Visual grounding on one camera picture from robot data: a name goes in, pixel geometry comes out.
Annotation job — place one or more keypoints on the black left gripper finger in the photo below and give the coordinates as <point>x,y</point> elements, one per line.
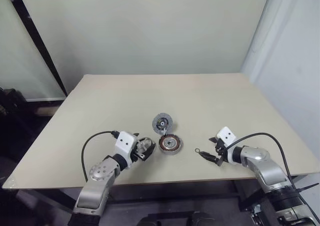
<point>145,158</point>
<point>137,134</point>

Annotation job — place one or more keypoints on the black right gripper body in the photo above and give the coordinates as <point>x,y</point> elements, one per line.
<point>222,152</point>

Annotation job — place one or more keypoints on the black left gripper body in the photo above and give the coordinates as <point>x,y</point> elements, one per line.
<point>135,150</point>

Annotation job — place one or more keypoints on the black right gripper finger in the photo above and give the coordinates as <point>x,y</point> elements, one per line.
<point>212,157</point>
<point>213,140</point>

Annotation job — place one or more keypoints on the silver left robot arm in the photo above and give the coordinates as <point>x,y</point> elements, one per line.
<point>100,173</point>

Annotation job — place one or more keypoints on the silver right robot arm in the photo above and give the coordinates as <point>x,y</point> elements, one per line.
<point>265,171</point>

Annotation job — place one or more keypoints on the copper wound motor stator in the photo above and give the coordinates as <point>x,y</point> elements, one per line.
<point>165,148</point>

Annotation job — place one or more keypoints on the grey round motor end cap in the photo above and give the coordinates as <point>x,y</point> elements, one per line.
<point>157,119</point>

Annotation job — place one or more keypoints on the black bag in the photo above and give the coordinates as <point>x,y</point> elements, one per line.
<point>12,103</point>

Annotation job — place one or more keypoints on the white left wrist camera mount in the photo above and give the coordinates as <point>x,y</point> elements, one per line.
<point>125,143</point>

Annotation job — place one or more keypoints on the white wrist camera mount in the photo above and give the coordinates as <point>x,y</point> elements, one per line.
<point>226,135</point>
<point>125,143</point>

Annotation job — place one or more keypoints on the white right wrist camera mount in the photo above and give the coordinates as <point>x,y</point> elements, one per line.
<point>226,135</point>

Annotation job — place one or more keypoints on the white wall corner post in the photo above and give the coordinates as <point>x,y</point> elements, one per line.
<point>266,23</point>

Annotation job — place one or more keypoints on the black diagonal wall strip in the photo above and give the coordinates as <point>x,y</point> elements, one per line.
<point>37,39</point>

